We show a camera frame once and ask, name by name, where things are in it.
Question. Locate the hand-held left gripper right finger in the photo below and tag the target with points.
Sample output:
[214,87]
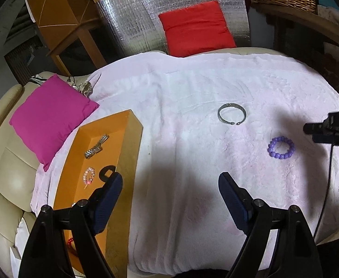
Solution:
[233,202]

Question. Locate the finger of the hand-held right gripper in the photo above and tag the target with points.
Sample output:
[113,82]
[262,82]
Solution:
[324,138]
[317,128]

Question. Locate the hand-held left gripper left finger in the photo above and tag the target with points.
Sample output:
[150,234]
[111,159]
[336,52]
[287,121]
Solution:
[108,202]

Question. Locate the metal wrist watch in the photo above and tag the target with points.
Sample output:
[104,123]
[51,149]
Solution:
[92,152]

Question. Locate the orange tray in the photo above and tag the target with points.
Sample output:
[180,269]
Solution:
[79,156]

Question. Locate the silver bangle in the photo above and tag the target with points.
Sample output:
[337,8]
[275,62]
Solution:
[220,114]

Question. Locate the white paper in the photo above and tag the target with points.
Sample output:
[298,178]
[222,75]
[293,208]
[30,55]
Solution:
[18,243]

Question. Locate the pink cushion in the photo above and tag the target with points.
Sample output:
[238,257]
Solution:
[50,115]

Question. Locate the curved wooden shelf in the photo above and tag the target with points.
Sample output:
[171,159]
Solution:
[317,23]

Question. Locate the beige leather sofa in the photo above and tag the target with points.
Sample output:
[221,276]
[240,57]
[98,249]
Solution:
[1,179]

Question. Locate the grey crumpled cloth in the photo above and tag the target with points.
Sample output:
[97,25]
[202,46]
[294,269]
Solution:
[84,88]

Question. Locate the pale pink fluffy blanket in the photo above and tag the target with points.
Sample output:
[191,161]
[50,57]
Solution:
[187,92]

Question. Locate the red cushion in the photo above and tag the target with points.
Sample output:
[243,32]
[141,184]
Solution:
[195,29]

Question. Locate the silver foil mat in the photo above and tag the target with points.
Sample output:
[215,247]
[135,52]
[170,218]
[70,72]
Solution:
[129,20]

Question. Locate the wooden stool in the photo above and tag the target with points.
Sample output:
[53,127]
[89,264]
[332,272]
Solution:
[56,3]

